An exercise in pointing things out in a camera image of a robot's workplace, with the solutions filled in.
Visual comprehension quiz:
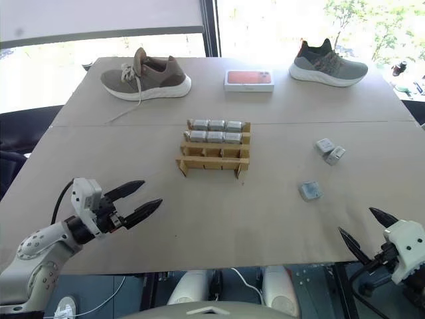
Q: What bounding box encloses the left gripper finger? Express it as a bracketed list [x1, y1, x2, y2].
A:
[104, 180, 146, 202]
[124, 198, 164, 230]

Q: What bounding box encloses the white floor cable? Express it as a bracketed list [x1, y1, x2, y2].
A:
[231, 266, 267, 306]

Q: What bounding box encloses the white phone box orange print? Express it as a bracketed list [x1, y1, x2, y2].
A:
[223, 68, 276, 94]

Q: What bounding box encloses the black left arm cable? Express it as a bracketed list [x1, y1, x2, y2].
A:
[50, 179, 76, 225]

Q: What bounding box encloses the white rounded robot leg cover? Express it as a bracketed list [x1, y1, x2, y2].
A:
[167, 269, 211, 307]
[261, 265, 300, 317]

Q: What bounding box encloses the wooden rack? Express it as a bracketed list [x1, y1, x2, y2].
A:
[175, 119, 252, 180]

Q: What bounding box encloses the dark window frame post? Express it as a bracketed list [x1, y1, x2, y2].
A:
[199, 0, 222, 58]

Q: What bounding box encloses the grey robot torso shell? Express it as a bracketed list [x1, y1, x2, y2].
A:
[124, 300, 299, 319]

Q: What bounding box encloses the white small block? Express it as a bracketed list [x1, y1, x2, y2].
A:
[314, 138, 335, 159]

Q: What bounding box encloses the brown sneaker with white laces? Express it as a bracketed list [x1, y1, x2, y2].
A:
[100, 47, 193, 124]

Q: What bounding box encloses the dark brown bottle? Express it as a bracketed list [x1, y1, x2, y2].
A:
[390, 60, 408, 78]

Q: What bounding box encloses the grey roller window blind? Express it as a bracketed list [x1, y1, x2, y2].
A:
[0, 0, 205, 45]

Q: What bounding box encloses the grey sneaker with orange accents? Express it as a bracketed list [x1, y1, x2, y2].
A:
[288, 38, 369, 88]

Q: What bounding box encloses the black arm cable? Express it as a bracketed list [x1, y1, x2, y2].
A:
[349, 262, 401, 319]
[50, 179, 76, 225]

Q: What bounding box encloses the black table leg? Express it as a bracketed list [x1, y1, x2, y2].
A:
[333, 263, 355, 319]

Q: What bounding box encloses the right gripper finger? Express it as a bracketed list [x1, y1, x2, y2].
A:
[369, 207, 398, 230]
[338, 227, 369, 266]

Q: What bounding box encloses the black office chair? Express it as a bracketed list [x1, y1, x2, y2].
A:
[0, 105, 64, 202]

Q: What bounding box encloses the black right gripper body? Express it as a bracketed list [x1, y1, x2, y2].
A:
[364, 241, 403, 272]

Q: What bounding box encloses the green leafy tree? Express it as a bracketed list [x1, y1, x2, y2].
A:
[323, 0, 425, 64]

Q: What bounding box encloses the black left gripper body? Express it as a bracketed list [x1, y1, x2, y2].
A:
[95, 196, 129, 235]

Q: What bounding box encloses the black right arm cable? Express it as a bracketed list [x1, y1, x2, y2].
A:
[349, 262, 401, 319]

